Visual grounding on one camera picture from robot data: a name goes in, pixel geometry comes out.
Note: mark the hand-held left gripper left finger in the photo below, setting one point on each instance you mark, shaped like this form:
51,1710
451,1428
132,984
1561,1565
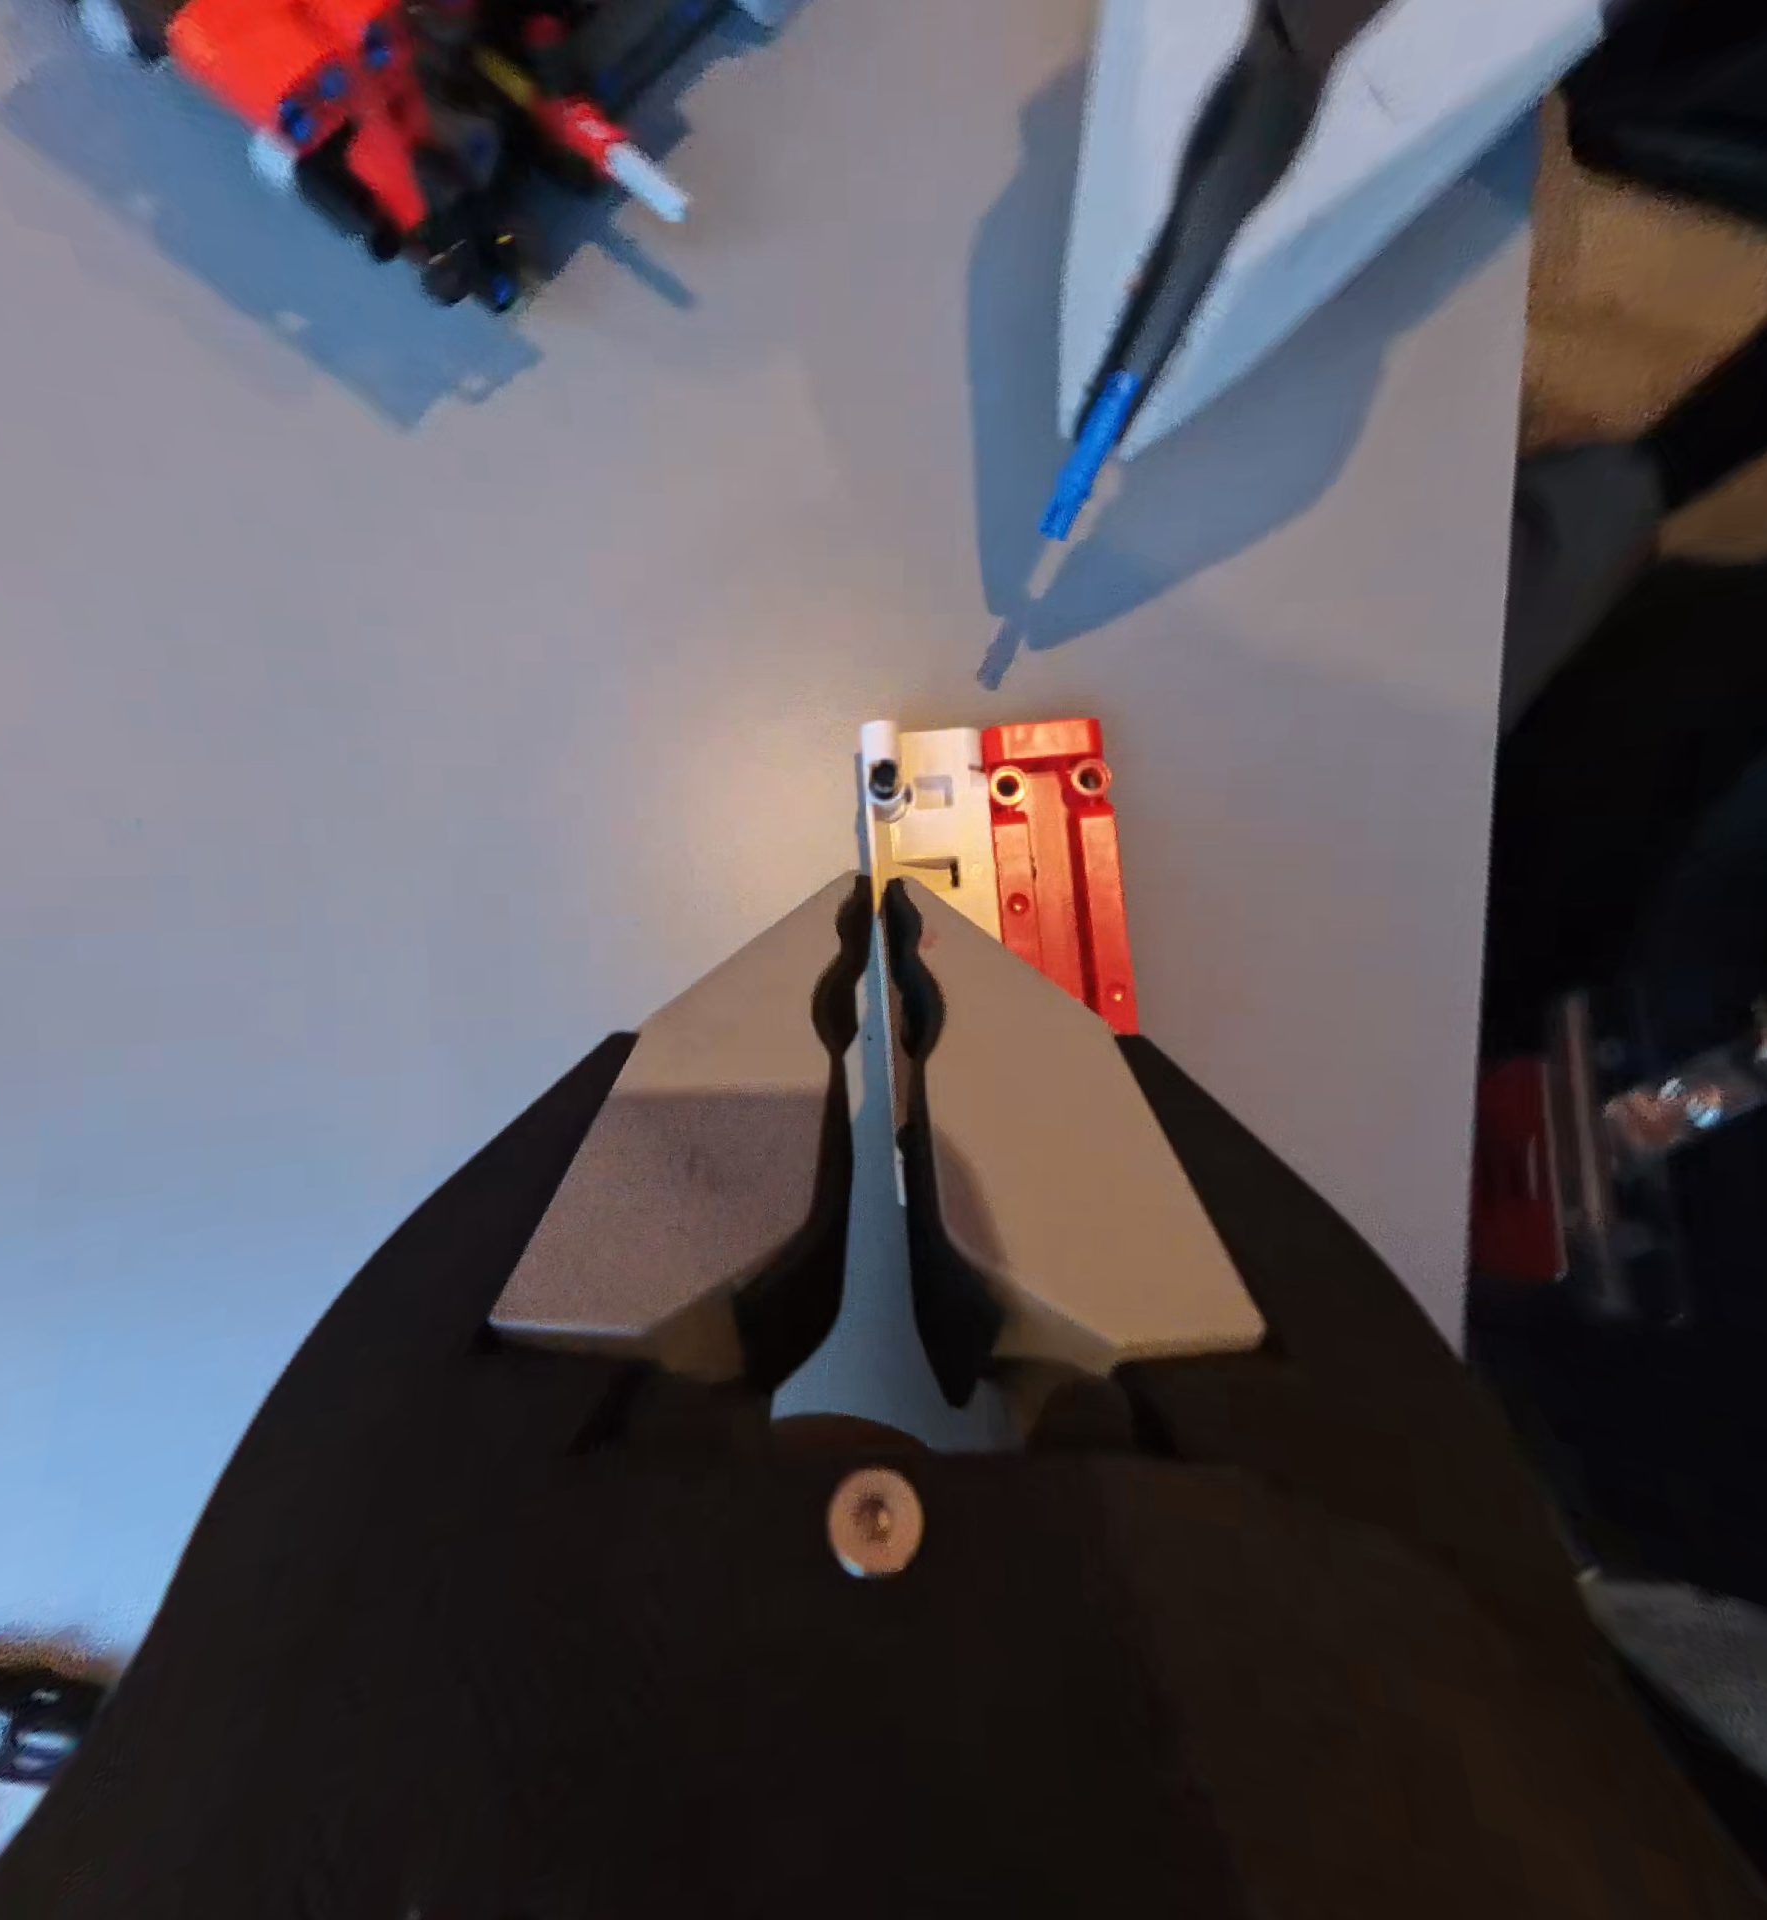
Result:
674,1187

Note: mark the metal chair part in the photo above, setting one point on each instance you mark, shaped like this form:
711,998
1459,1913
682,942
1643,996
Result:
1706,1078

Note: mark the grey desk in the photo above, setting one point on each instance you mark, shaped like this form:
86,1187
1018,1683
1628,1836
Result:
372,748

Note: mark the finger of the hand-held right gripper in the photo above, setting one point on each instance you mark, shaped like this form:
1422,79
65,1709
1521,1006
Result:
1138,167
1397,149

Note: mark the red and white panel assembly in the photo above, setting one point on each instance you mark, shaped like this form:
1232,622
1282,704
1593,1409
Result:
1061,884

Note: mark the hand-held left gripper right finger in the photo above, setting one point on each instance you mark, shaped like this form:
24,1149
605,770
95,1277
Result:
1081,1201

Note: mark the black printed panel piece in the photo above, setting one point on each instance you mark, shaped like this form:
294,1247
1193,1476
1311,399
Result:
17,1716

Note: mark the partly built toy car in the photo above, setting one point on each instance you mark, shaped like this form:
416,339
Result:
358,91

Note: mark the blue axle pin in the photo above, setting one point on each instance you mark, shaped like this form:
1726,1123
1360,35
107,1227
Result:
1094,449

